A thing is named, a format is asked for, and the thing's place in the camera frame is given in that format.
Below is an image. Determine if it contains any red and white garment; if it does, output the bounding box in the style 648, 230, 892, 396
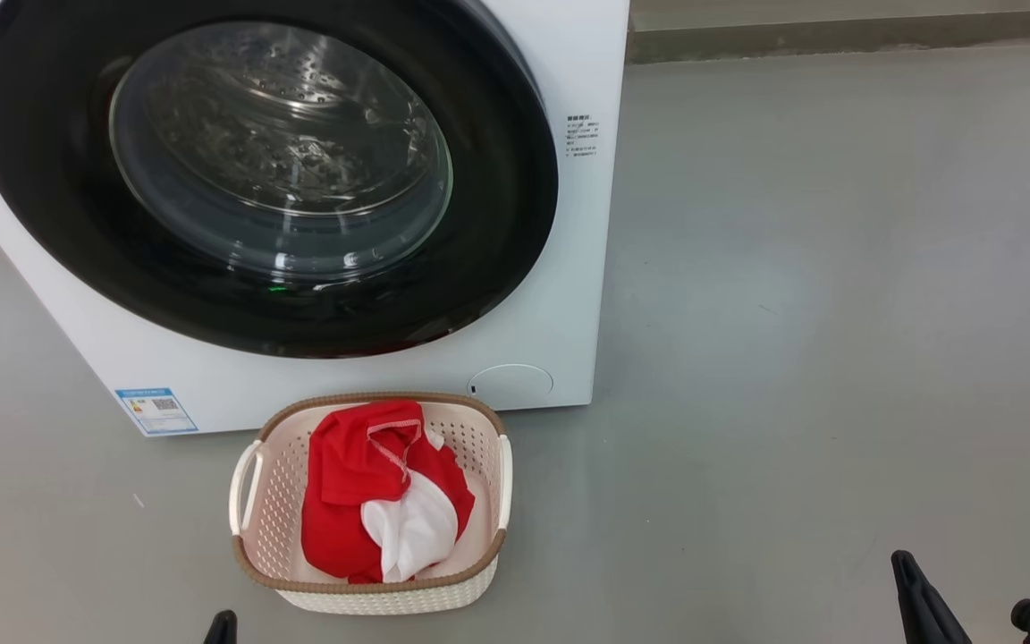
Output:
300, 400, 477, 585

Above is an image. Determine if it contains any black round glass washer door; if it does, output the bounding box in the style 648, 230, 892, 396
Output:
0, 0, 561, 359

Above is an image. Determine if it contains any cream basket with brown rim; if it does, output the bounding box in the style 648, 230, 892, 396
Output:
229, 392, 514, 616

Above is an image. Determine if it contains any white front-load washing machine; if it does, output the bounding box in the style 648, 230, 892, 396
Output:
0, 0, 630, 437

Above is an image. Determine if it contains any blue energy label sticker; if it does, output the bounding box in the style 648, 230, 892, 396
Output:
115, 386, 199, 436

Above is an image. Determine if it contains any round white filter cover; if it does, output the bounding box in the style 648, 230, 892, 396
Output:
468, 363, 555, 405

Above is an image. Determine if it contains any grey wall baseboard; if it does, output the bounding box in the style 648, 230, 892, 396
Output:
627, 7, 1030, 64

